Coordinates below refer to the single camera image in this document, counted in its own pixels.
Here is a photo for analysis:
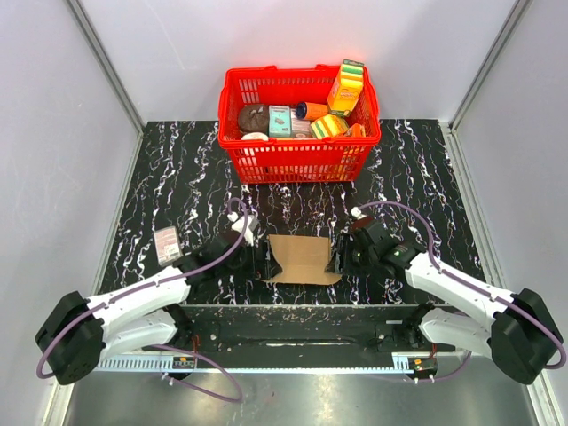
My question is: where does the pink small box in basket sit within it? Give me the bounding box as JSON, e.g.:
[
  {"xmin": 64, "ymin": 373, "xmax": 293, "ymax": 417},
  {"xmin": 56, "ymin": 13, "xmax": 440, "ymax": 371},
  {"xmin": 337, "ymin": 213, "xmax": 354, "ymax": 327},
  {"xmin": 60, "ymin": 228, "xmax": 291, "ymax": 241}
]
[{"xmin": 290, "ymin": 108, "xmax": 312, "ymax": 138}]

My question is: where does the teal snack box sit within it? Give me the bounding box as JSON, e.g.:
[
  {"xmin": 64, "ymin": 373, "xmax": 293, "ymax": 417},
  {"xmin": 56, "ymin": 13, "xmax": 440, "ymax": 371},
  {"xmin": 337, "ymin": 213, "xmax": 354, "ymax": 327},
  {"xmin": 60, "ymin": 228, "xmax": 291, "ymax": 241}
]
[{"xmin": 268, "ymin": 106, "xmax": 291, "ymax": 138}]

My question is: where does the red plastic shopping basket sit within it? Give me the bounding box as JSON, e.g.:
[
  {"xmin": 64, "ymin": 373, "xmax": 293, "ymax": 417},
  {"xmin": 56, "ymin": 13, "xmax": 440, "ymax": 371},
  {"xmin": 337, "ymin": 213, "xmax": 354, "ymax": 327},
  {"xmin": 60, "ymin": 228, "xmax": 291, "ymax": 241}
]
[{"xmin": 217, "ymin": 64, "xmax": 382, "ymax": 184}]

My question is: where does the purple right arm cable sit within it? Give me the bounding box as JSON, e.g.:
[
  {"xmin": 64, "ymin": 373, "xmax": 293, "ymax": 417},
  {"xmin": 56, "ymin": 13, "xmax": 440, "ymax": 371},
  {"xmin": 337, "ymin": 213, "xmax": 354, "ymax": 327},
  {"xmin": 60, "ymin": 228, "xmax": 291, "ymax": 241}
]
[{"xmin": 354, "ymin": 200, "xmax": 568, "ymax": 383}]

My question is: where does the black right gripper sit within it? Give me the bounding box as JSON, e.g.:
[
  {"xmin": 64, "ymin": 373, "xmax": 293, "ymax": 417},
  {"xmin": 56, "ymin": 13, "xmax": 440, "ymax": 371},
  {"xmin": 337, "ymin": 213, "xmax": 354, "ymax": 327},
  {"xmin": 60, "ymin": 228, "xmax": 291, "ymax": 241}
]
[{"xmin": 325, "ymin": 234, "xmax": 377, "ymax": 279}]

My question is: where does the tall orange yellow carton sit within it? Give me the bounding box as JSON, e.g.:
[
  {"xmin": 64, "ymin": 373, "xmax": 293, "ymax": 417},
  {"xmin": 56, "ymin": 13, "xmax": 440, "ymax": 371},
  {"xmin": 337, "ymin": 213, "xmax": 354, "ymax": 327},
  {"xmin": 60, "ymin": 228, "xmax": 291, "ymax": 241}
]
[{"xmin": 327, "ymin": 59, "xmax": 364, "ymax": 118}]

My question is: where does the brown round cookie pack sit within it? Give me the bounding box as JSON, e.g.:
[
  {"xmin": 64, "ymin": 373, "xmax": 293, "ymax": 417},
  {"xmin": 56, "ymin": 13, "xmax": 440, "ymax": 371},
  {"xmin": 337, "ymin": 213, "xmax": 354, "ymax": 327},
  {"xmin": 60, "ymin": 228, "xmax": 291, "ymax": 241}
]
[{"xmin": 238, "ymin": 103, "xmax": 270, "ymax": 133}]

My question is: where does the yellow green striped box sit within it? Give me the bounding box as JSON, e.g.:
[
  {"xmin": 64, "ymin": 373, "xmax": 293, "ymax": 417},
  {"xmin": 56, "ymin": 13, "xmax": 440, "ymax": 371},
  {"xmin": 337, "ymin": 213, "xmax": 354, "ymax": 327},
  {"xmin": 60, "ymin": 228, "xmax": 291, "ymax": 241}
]
[{"xmin": 310, "ymin": 114, "xmax": 349, "ymax": 139}]

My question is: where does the small orange packet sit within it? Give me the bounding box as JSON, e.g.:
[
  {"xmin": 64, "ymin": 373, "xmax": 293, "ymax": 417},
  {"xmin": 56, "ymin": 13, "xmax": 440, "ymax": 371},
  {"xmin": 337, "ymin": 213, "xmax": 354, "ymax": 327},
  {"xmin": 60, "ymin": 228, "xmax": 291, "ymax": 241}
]
[{"xmin": 343, "ymin": 123, "xmax": 367, "ymax": 138}]

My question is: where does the white round lid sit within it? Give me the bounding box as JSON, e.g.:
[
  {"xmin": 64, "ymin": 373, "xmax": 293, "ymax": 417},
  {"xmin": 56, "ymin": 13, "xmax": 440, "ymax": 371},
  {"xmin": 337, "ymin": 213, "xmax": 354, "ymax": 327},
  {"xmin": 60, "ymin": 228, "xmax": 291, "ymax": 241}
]
[{"xmin": 241, "ymin": 132, "xmax": 269, "ymax": 141}]

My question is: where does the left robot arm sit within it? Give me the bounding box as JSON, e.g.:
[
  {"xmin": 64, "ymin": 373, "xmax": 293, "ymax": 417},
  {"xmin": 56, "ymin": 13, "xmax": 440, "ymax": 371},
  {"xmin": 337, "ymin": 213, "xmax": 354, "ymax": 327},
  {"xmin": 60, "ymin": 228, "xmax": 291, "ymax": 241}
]
[{"xmin": 35, "ymin": 231, "xmax": 282, "ymax": 385}]

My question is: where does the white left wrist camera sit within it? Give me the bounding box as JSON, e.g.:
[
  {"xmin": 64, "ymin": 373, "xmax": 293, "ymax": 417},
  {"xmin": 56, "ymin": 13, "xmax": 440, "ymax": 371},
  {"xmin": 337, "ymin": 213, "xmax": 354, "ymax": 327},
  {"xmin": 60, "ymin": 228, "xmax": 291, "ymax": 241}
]
[{"xmin": 227, "ymin": 212, "xmax": 258, "ymax": 246}]

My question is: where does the orange tube with blue cap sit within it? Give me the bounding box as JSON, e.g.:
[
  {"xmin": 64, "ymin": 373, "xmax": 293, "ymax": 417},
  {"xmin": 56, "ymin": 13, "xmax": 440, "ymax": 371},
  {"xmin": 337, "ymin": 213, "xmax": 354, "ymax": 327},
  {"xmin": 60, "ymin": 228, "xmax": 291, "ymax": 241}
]
[{"xmin": 296, "ymin": 102, "xmax": 328, "ymax": 122}]

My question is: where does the brown cardboard box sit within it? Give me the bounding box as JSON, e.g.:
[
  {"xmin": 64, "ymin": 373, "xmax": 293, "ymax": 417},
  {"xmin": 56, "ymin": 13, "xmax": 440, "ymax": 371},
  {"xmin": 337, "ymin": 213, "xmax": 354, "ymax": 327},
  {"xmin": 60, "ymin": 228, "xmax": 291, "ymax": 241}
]
[{"xmin": 266, "ymin": 234, "xmax": 342, "ymax": 286}]

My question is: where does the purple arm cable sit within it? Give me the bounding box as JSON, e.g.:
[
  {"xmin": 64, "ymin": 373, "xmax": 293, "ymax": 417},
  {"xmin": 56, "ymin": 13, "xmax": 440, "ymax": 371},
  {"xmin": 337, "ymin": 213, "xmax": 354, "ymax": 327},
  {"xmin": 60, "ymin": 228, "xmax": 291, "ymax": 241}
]
[
  {"xmin": 35, "ymin": 197, "xmax": 249, "ymax": 404},
  {"xmin": 354, "ymin": 200, "xmax": 568, "ymax": 383}
]

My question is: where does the aluminium frame rail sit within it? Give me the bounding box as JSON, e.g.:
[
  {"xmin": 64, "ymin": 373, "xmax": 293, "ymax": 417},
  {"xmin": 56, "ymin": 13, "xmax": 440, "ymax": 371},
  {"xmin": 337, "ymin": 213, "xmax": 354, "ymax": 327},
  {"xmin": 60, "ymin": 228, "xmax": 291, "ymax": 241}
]
[{"xmin": 65, "ymin": 0, "xmax": 146, "ymax": 130}]

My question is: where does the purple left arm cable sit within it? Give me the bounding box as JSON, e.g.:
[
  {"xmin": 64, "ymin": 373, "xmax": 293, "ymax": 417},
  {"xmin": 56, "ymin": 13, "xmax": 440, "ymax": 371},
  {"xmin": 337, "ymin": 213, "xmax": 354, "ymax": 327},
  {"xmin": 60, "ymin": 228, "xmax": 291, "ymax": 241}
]
[{"xmin": 35, "ymin": 197, "xmax": 249, "ymax": 404}]

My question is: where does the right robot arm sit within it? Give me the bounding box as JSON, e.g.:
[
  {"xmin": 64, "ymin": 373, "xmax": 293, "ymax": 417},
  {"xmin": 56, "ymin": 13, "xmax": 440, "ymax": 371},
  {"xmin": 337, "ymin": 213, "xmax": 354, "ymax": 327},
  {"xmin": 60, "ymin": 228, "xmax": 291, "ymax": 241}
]
[{"xmin": 326, "ymin": 217, "xmax": 563, "ymax": 384}]

